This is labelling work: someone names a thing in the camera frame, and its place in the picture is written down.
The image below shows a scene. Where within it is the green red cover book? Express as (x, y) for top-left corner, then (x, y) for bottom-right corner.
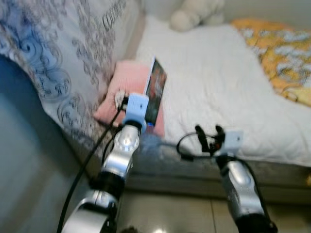
(144, 57), (168, 126)

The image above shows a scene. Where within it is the white quilted mattress cover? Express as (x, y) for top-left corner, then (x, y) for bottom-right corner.
(134, 16), (311, 168)

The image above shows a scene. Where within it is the grey bed base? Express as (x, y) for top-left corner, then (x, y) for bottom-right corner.
(63, 131), (311, 204)

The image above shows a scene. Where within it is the pink pillow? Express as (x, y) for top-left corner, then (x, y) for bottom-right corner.
(94, 61), (166, 136)

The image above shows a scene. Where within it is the yellow cartoon print blanket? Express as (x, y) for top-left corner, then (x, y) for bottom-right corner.
(231, 18), (311, 106)

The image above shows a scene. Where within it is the white plush toy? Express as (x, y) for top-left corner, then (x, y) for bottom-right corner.
(170, 0), (225, 32)

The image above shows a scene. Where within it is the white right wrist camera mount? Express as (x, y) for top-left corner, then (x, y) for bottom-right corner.
(224, 130), (243, 155)

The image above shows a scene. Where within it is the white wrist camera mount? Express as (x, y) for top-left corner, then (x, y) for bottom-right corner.
(224, 130), (243, 155)
(121, 94), (149, 128)

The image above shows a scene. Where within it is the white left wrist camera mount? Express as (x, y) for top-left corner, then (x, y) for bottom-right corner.
(121, 94), (149, 128)

